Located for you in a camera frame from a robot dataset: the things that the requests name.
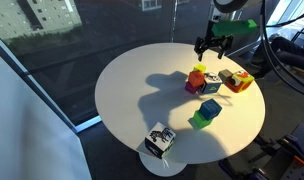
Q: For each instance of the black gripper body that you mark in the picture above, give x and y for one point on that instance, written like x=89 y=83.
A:
x=213 y=40

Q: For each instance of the yellow block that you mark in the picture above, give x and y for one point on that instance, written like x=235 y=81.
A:
x=200 y=67

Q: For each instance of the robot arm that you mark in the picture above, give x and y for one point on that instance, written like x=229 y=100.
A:
x=229 y=5

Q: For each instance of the grey block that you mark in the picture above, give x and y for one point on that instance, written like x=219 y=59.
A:
x=224 y=75

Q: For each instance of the orange block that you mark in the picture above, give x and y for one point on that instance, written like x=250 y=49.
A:
x=196 y=78

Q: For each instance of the white and blue number block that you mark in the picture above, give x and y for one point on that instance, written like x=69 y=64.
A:
x=212 y=85

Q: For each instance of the purple block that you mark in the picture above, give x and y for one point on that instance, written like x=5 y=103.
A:
x=190 y=88

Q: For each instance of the green block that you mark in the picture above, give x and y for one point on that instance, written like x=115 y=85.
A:
x=200 y=120

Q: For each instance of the orange and yellow fox cube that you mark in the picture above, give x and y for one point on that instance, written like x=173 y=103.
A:
x=240 y=83

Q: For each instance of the seated person in dark clothes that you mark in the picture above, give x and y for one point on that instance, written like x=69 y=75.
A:
x=288 y=56

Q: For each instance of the black and white zebra cube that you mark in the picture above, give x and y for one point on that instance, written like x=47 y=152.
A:
x=159 y=140

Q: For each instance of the white round table base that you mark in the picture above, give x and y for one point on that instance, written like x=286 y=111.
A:
x=160 y=168

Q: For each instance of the blue and orange clamp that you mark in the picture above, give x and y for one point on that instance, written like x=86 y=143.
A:
x=297 y=148

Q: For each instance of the white partition board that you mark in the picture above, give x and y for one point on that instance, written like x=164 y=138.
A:
x=28 y=133

